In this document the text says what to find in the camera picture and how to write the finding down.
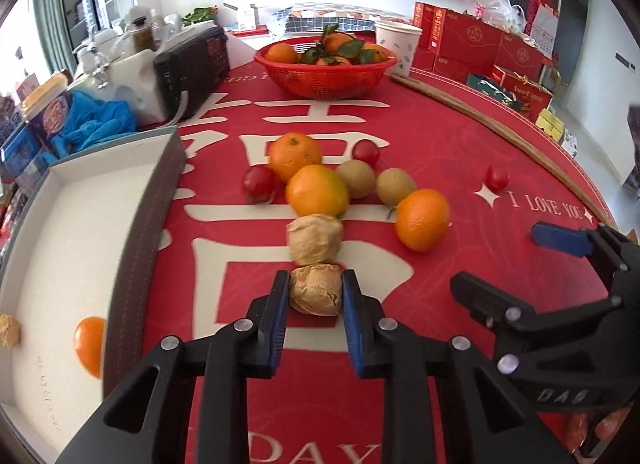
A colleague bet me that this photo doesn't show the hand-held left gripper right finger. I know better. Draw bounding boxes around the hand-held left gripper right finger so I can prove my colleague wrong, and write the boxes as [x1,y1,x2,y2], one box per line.
[341,268,576,464]

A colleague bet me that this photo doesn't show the clear plastic bottle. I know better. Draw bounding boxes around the clear plastic bottle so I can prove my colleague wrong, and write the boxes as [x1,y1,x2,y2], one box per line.
[160,14,184,41]

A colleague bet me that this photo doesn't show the white plastic bag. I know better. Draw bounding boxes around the white plastic bag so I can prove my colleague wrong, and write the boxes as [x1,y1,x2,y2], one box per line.
[472,0,526,35]

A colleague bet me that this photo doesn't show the plaid cloth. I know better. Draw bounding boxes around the plaid cloth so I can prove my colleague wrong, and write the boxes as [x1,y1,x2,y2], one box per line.
[287,6,391,36]

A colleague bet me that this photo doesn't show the green gift bag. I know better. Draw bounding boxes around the green gift bag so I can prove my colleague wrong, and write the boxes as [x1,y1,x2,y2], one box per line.
[467,74,526,112]

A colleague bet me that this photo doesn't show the brown bottle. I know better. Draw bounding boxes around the brown bottle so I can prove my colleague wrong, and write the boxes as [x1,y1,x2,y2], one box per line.
[131,16,154,53]

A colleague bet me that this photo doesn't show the red cherry tomato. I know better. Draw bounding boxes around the red cherry tomato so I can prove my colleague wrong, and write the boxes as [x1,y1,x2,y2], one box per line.
[486,165,510,192]
[352,139,381,167]
[243,165,277,204]

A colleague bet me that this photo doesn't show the person's right hand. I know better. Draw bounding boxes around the person's right hand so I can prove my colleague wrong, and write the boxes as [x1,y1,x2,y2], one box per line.
[565,405,635,452]

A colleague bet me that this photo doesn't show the wall calendar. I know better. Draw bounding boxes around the wall calendar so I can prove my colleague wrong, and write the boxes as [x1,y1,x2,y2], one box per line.
[530,4,558,58]

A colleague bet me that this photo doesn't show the pile of snack packets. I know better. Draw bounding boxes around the pile of snack packets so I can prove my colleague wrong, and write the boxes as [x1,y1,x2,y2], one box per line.
[0,184,23,256]

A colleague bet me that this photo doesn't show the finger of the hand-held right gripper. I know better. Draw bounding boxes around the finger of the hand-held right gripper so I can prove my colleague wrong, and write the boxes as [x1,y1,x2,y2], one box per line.
[449,271,627,376]
[531,221,640,306]

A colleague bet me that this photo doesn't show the white paper cup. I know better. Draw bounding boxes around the white paper cup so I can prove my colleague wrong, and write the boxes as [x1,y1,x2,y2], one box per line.
[374,20,423,77]

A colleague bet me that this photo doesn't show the round tub with cream lid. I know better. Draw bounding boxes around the round tub with cream lid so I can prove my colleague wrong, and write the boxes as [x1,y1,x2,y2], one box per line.
[22,75,71,142]

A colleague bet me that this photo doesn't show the green potted plant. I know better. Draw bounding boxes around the green potted plant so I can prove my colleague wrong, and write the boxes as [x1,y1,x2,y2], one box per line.
[182,6,219,28]

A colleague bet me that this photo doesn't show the red plastic basket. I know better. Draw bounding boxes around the red plastic basket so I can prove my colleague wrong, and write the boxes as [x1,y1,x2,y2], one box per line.
[254,39,398,100]

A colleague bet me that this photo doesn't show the grey box with white inside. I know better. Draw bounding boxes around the grey box with white inside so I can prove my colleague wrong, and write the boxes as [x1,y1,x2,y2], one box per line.
[0,126,188,407]

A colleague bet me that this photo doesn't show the yellow carton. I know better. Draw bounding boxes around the yellow carton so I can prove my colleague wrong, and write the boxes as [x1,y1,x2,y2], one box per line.
[535,109,566,143]

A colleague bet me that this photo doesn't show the blue carton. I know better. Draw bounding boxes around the blue carton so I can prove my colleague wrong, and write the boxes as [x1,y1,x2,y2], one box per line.
[0,121,46,180]

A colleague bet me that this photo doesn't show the greenish orange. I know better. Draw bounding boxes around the greenish orange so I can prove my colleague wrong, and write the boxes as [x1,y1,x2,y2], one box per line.
[286,165,350,218]

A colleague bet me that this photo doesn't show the blue cloth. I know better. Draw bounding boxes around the blue cloth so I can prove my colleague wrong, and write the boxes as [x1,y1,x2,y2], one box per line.
[52,91,138,157]

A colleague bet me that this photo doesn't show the grey curtain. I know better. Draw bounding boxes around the grey curtain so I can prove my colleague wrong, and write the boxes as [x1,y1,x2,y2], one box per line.
[29,0,67,76]

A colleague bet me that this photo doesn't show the white ceramic container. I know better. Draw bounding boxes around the white ceramic container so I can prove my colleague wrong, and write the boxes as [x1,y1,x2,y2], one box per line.
[75,49,168,127]

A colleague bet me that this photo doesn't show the black radio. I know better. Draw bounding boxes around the black radio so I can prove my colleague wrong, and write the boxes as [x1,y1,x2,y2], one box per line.
[152,25,231,120]

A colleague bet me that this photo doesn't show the brown kiwi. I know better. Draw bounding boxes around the brown kiwi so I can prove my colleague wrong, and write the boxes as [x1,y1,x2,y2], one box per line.
[335,160,376,199]
[376,168,417,207]

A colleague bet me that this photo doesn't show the red printed tablecloth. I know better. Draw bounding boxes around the red printed tablecloth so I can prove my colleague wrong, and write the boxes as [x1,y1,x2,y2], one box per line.
[102,26,640,464]

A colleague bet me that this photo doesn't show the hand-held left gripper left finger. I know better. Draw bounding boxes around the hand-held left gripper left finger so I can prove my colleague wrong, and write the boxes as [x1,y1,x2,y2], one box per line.
[55,270,291,464]

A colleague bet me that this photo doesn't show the grey radio strap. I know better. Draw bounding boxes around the grey radio strap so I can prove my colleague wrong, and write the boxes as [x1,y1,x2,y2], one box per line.
[170,89,192,128]

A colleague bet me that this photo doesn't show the red gift box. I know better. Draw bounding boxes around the red gift box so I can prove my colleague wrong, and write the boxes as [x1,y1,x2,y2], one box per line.
[430,9,506,72]
[414,1,441,50]
[432,54,488,86]
[495,31,546,82]
[412,46,436,73]

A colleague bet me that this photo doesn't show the white carton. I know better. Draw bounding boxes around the white carton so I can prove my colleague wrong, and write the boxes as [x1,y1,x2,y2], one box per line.
[235,4,261,32]

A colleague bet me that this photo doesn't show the orange with green stem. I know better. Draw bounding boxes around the orange with green stem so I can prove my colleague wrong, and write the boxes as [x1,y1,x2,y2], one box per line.
[269,132,323,184]

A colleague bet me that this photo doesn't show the red gift bag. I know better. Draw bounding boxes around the red gift bag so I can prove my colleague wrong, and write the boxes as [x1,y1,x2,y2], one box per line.
[492,64,553,117]

